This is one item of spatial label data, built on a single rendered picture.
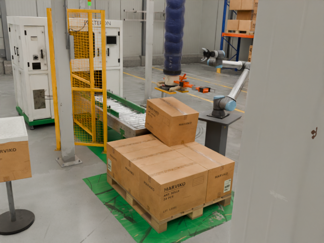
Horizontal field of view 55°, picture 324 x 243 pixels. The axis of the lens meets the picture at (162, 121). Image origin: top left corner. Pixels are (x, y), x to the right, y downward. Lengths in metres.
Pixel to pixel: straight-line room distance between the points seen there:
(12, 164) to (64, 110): 1.63
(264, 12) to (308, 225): 0.33
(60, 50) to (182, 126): 1.83
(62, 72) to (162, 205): 2.22
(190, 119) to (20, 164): 1.96
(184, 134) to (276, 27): 3.42
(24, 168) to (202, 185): 1.72
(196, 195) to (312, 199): 2.85
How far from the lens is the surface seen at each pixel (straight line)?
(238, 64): 4.41
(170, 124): 3.67
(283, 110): 0.47
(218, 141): 4.40
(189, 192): 3.25
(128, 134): 4.32
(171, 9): 3.74
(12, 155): 2.96
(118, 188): 3.93
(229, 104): 4.15
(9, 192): 3.43
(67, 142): 4.58
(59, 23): 4.25
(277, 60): 0.47
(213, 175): 3.39
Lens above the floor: 2.00
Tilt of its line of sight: 18 degrees down
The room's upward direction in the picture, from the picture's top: 2 degrees clockwise
